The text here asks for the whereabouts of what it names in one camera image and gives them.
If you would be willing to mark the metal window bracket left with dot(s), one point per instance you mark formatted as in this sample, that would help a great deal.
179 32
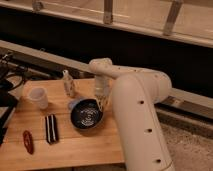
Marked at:
37 5

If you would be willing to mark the translucent plastic cup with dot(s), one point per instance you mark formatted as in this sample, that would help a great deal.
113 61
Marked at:
39 97

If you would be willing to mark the metal window bracket right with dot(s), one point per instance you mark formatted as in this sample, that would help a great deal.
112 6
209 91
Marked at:
172 17

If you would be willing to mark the black equipment with cables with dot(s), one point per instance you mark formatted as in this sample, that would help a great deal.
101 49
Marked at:
11 78

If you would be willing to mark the metal window bracket centre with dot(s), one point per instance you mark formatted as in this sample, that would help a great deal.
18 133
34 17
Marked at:
108 12

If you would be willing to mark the small clear bottle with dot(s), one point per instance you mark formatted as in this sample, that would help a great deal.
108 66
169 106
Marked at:
68 83

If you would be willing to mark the metal window bracket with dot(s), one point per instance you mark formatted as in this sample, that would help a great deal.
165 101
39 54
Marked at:
37 5
108 12
172 17

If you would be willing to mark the dark ceramic bowl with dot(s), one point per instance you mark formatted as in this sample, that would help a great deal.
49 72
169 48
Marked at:
86 114

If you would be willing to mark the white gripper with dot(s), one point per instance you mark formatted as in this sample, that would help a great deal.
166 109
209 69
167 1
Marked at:
101 91

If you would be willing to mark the black white striped block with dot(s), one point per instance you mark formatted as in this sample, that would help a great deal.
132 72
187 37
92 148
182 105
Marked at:
51 129

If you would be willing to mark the red brown hair clip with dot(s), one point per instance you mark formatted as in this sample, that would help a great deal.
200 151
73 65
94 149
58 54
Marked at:
28 142

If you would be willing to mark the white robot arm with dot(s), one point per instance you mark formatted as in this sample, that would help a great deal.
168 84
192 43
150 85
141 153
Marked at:
135 91

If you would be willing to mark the blue sponge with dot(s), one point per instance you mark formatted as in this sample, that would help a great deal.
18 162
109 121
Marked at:
73 103

